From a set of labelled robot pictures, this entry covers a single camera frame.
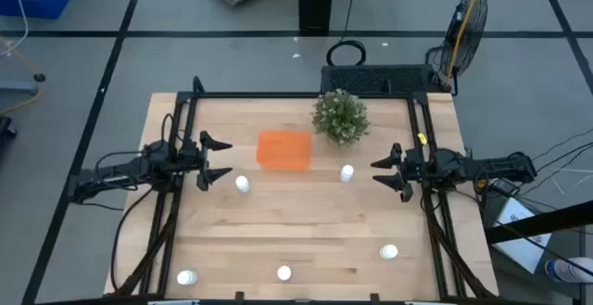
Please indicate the black aluminium table frame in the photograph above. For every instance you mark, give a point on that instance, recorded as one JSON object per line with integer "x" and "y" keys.
{"x": 301, "y": 95}

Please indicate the white pill bottle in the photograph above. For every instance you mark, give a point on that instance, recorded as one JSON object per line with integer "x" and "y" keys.
{"x": 284, "y": 273}
{"x": 347, "y": 173}
{"x": 186, "y": 277}
{"x": 242, "y": 183}
{"x": 388, "y": 251}

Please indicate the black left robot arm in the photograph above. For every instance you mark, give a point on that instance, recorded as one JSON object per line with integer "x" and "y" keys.
{"x": 120, "y": 173}

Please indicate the green potted plant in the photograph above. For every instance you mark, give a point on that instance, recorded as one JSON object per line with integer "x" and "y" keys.
{"x": 341, "y": 117}

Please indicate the black square pillar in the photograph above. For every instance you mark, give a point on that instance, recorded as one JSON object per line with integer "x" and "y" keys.
{"x": 315, "y": 3}

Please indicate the white plastic canister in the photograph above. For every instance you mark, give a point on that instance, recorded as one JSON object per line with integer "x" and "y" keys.
{"x": 570, "y": 270}

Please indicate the black floor fan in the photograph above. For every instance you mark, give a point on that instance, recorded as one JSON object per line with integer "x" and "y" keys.
{"x": 465, "y": 36}

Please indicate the grey wheeled stand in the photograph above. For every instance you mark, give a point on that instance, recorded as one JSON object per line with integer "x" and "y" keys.
{"x": 18, "y": 87}

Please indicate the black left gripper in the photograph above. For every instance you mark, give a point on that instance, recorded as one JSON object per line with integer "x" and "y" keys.
{"x": 192, "y": 161}

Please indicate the black metal beam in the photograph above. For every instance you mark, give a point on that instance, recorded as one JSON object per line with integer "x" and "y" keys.
{"x": 537, "y": 225}

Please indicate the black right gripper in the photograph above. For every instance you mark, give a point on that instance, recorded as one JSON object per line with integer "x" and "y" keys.
{"x": 413, "y": 168}

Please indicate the black power adapter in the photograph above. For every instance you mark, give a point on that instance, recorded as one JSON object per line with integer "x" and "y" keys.
{"x": 504, "y": 186}

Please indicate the black perforated metal box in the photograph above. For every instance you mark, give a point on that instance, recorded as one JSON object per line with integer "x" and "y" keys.
{"x": 375, "y": 80}

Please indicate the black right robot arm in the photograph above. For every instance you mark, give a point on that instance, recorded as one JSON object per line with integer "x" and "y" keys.
{"x": 486, "y": 168}

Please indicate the white cardboard box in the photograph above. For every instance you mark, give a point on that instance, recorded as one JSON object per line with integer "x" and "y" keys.
{"x": 521, "y": 237}

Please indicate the orange plastic basket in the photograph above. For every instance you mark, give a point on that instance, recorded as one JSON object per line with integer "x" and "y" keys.
{"x": 284, "y": 151}

